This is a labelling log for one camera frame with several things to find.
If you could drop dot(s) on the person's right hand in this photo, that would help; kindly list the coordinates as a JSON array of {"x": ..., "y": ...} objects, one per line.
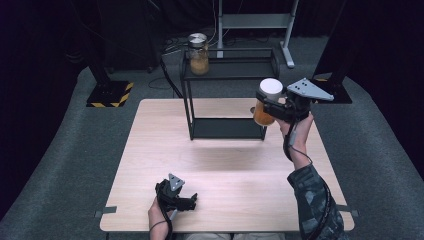
[{"x": 301, "y": 131}]

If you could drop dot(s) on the grey tape strip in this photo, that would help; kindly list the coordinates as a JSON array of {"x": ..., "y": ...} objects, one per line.
[
  {"x": 351, "y": 211},
  {"x": 106, "y": 210}
]

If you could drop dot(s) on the white-lidded jar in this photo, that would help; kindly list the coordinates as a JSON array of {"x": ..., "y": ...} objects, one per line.
[{"x": 270, "y": 87}]

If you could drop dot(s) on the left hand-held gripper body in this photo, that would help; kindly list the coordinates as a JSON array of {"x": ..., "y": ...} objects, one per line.
[{"x": 175, "y": 183}]

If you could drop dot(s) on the grey metal stand frame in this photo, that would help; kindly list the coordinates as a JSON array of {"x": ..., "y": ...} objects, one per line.
[{"x": 253, "y": 20}]

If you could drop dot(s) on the black stand with striped base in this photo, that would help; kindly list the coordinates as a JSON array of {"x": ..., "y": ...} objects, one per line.
[
  {"x": 106, "y": 95},
  {"x": 341, "y": 95}
]

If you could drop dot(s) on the silver-lidded glass jar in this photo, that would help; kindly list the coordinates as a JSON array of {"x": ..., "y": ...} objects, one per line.
[{"x": 199, "y": 63}]

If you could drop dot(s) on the black metal shelf rack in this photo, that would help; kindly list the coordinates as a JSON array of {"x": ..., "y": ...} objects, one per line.
[{"x": 240, "y": 70}]

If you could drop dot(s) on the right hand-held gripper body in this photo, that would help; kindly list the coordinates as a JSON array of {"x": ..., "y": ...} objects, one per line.
[{"x": 305, "y": 90}]

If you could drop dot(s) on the person's left hand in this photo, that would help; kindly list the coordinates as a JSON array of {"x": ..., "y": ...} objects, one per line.
[{"x": 158, "y": 216}]

